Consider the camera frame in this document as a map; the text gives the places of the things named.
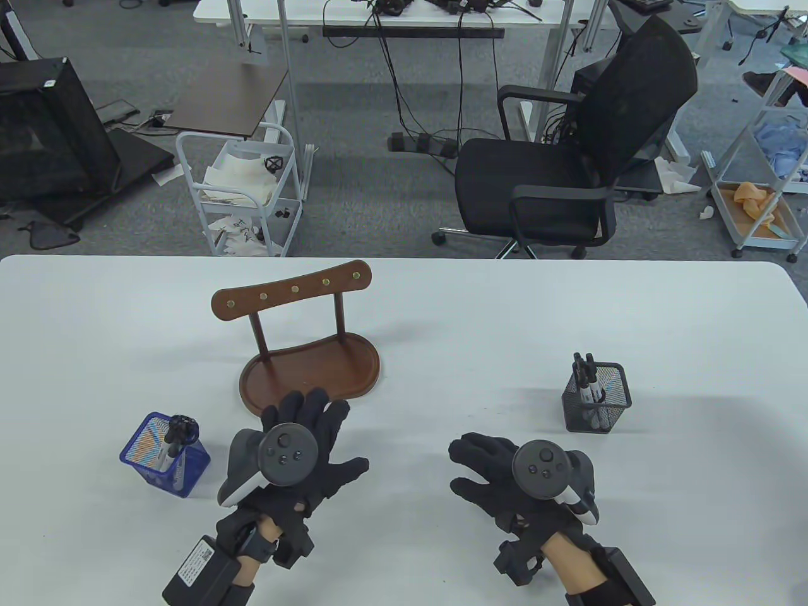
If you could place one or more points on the person's right hand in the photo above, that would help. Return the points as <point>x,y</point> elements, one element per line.
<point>492,473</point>

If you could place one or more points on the person's left hand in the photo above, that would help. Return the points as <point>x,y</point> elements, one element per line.
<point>328,442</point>

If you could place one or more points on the grey white hand controller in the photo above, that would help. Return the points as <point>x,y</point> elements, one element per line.
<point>540,470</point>
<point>287,454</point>

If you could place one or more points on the black forearm battery box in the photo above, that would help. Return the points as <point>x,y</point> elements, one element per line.
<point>199,571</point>
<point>630,574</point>

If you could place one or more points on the brown wooden hook stand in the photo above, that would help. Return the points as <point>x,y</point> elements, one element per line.
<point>309,372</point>

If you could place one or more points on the black mesh pen holder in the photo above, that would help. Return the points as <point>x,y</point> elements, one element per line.
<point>609,410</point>

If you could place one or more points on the blue mesh pen holder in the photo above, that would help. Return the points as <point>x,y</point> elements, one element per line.
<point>142,464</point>

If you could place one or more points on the white rolling cart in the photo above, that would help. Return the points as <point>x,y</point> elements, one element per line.
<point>719,202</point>
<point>278,237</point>

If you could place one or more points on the white scribbled paper sheets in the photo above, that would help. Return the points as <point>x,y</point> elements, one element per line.
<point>237,237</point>

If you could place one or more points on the white crumpled paper sheet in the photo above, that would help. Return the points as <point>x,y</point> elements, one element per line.
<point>240,177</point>

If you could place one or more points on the small black round object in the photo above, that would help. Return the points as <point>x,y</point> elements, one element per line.
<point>273,164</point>

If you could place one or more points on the black mesh office chair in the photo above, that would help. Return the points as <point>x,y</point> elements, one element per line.
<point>524,189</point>

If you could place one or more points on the white floor paper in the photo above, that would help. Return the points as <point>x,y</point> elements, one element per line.
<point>675,177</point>
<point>167,177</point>

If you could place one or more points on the black floor power strip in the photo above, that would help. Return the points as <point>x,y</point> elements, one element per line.
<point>420,144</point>

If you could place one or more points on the white crumpled tissue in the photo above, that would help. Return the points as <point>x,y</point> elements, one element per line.
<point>706,212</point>

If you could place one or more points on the black triangular floor object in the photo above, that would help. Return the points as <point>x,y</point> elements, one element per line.
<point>53,238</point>

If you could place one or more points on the black floor platform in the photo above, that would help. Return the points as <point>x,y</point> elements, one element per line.
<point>142,154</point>

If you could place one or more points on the brown side table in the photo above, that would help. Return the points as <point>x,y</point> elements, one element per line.
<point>227,98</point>

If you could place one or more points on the orange cloth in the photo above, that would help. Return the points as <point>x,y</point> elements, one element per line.
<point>751,199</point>

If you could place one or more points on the black computer tower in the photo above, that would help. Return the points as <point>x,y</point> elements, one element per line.
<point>584,79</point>

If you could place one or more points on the black mesh box cabinet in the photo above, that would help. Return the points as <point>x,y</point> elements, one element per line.
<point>44,132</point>

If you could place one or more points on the white office desk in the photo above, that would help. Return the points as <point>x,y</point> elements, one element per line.
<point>284,11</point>

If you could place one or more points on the light blue cloth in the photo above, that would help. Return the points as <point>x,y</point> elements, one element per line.
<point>779,148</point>

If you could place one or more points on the black headset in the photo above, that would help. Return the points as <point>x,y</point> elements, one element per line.
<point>391,6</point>

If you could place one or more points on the teal cloth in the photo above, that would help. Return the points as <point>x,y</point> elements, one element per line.
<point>792,53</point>

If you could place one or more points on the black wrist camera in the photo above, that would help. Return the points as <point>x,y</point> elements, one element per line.
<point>295,546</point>
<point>519,562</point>

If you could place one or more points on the silver metal post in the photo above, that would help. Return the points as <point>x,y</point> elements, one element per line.
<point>289,95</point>

